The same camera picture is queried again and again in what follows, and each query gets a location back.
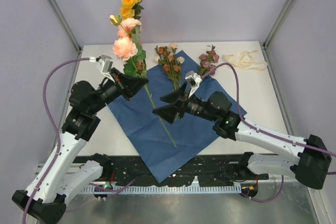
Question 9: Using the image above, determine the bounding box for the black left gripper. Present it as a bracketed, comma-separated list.
[88, 67, 148, 114]

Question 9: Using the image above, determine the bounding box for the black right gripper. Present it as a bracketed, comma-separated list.
[153, 81, 218, 124]

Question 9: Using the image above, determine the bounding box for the pink peach flower stem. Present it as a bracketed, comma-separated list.
[109, 14, 177, 148]

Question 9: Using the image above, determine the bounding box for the artificial flower bunch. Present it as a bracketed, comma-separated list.
[154, 43, 185, 90]

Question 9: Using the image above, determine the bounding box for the blue wrapping paper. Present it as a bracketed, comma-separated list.
[108, 65, 219, 183]

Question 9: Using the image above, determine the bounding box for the cream ribbon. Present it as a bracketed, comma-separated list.
[223, 50, 268, 71]

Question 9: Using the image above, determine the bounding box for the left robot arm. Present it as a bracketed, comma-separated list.
[12, 68, 148, 223]

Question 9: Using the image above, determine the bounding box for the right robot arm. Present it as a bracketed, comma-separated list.
[153, 84, 332, 189]

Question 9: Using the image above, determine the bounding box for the pink tapered vase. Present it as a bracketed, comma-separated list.
[136, 34, 147, 78]

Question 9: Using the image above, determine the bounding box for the mauve flower stem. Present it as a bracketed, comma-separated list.
[198, 45, 219, 76]

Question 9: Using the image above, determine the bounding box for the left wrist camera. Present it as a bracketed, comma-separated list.
[89, 55, 114, 81]

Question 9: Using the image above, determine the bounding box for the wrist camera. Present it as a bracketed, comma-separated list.
[89, 55, 114, 81]
[185, 71, 202, 98]

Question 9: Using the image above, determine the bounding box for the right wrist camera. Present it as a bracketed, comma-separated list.
[185, 71, 202, 98]

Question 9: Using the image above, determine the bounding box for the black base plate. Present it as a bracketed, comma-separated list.
[81, 153, 270, 186]

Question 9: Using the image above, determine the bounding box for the white slotted cable duct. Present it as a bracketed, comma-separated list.
[81, 184, 242, 195]

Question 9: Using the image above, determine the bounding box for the left aluminium frame post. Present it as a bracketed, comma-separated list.
[47, 0, 81, 53]

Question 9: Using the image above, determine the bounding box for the aluminium frame post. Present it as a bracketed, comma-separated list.
[47, 0, 81, 53]
[262, 0, 296, 50]

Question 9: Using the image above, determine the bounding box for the right aluminium frame post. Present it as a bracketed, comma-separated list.
[262, 0, 296, 50]

